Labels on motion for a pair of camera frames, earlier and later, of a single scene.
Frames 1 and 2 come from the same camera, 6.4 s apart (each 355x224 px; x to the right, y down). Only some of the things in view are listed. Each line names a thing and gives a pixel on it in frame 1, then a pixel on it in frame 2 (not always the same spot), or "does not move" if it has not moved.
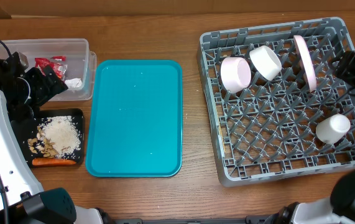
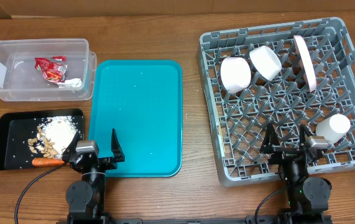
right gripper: x=344 y=66 to x=282 y=153
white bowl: x=267 y=61 does not move
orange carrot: x=51 y=162 does not move
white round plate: x=306 y=61 does not move
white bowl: x=235 y=74 does not move
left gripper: x=45 y=90 to x=109 y=163
